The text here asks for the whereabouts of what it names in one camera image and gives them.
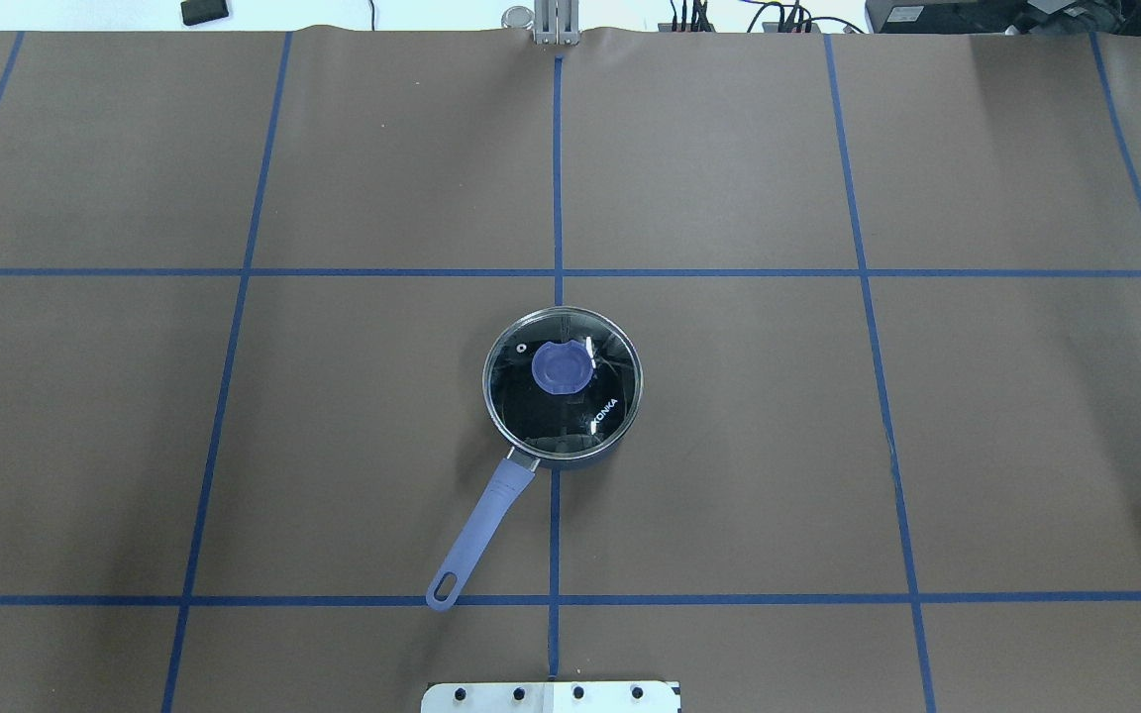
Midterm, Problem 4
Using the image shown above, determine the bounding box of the white mounting plate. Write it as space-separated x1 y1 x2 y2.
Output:
420 680 682 712

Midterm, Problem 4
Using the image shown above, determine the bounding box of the aluminium frame post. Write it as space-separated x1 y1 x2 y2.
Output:
531 0 580 46

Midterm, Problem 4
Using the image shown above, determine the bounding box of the small black box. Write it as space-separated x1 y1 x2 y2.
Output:
178 0 230 29

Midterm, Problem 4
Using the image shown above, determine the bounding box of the brown table mat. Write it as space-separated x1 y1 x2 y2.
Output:
0 27 1141 712

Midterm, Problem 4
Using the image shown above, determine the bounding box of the glass pot lid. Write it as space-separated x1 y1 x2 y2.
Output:
482 306 644 468

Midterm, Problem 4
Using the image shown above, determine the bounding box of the dark blue saucepan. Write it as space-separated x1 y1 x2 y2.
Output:
424 306 644 611

